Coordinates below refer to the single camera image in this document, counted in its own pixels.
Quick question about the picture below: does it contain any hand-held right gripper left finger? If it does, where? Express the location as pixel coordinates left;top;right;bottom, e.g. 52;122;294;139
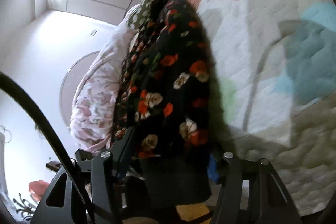
31;126;135;224

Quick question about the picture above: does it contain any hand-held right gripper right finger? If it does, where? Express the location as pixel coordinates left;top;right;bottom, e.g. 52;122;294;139
209;152;297;224

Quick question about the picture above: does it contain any black floral garment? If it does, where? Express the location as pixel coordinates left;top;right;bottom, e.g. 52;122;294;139
112;0;231;211

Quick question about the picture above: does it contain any pink floral quilt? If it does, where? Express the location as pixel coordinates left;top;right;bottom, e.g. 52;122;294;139
69;4;142;159

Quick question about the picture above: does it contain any red object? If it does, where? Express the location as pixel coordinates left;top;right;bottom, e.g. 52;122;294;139
28;180;51;201

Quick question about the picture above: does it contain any colourful printed quilted blanket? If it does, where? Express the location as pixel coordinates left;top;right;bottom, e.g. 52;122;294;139
169;0;334;217

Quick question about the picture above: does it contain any black cable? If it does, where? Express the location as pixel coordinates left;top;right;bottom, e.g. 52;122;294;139
0;72;96;224

